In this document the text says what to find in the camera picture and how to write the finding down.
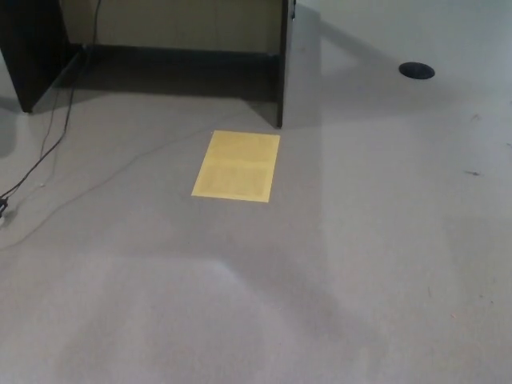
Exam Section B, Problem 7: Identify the yellow paper envelope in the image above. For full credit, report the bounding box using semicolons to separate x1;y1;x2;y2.
190;130;282;201

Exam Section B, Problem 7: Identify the black round floor cover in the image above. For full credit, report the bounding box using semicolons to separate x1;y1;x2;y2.
398;61;436;80

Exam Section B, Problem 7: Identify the power plug adapter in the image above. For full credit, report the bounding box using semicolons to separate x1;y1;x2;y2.
0;194;11;230

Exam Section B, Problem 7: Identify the dark wooden desk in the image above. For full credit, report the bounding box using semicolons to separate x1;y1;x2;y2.
0;0;323;130

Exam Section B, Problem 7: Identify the thin grey cable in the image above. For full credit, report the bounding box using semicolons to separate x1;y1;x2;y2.
0;99;261;251

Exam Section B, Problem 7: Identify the black power cable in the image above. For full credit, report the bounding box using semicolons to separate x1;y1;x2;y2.
0;0;102;200

